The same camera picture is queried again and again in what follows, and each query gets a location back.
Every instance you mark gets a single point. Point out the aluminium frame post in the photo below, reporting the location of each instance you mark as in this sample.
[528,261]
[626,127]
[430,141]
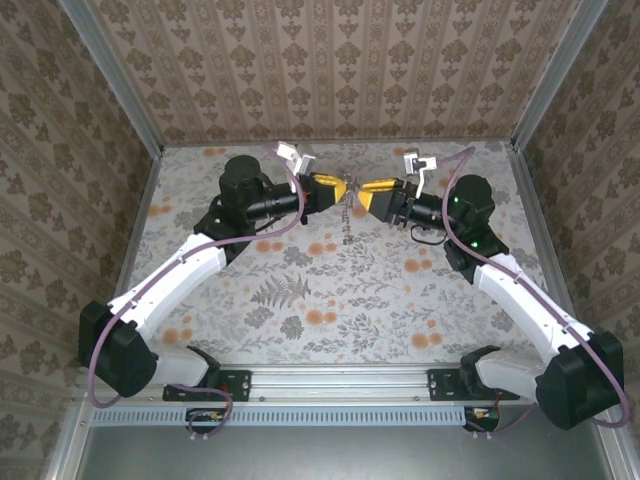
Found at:
[560,75]
[115,80]

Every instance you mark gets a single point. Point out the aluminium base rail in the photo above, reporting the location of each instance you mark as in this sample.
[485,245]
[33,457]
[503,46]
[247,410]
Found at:
[340,382]

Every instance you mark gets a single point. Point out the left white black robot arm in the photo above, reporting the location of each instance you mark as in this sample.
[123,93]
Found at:
[165,285]

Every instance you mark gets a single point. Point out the aluminium frame bar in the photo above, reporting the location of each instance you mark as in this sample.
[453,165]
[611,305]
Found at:
[65,450]
[622,460]

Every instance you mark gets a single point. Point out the aluminium table side rail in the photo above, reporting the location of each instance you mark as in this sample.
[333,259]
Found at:
[540,225]
[149,190]

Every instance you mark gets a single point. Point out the grey metal shelf panel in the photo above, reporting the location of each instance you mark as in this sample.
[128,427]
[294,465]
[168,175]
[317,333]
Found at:
[325,455]

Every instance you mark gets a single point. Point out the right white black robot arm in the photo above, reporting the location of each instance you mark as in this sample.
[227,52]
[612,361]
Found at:
[525,300]

